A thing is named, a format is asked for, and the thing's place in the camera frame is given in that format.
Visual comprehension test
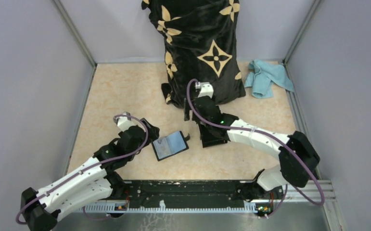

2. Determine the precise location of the white VIP card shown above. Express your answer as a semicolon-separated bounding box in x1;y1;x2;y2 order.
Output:
153;139;173;160

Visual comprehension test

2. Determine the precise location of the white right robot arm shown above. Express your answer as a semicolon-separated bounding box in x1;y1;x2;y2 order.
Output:
184;96;321;200

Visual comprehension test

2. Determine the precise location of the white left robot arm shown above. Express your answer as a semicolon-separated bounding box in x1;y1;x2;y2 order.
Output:
15;115;160;231

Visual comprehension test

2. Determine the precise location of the black plastic card box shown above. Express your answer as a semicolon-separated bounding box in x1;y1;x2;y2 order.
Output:
198;123;230;148

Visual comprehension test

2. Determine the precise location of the light blue cloth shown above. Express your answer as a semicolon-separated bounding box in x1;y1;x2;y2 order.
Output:
244;59;294;99

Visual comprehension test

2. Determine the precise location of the black floral plush blanket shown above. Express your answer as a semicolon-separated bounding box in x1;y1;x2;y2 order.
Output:
141;0;246;108

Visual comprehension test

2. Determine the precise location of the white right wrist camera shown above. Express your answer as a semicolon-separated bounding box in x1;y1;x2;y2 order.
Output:
194;82;214;99

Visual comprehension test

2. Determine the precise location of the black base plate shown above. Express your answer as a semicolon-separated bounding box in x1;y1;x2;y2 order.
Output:
95;179;285;211

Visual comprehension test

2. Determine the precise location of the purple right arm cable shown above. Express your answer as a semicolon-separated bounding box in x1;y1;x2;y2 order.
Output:
186;78;325;219

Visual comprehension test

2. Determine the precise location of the aluminium frame rail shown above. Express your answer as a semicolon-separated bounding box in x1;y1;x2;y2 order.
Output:
46;179;336;214

